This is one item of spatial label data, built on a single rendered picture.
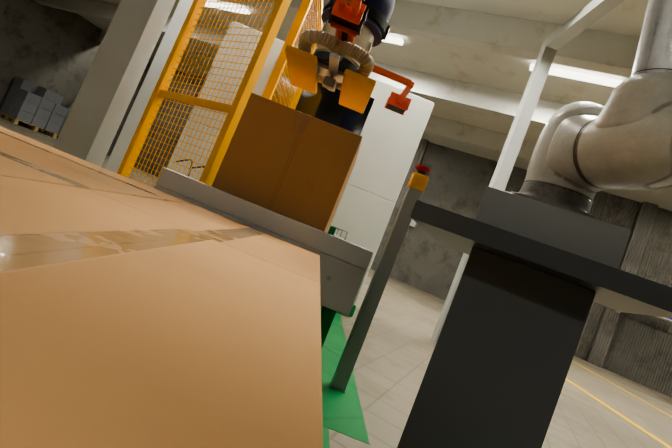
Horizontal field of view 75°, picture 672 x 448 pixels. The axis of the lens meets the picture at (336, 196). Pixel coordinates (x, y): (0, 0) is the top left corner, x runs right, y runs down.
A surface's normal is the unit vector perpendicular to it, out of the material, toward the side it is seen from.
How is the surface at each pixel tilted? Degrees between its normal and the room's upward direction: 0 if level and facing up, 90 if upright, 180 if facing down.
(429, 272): 90
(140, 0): 90
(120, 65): 90
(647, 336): 90
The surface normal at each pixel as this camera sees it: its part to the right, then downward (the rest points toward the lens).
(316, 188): 0.00, -0.07
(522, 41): -0.34, -0.21
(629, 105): -0.90, -0.32
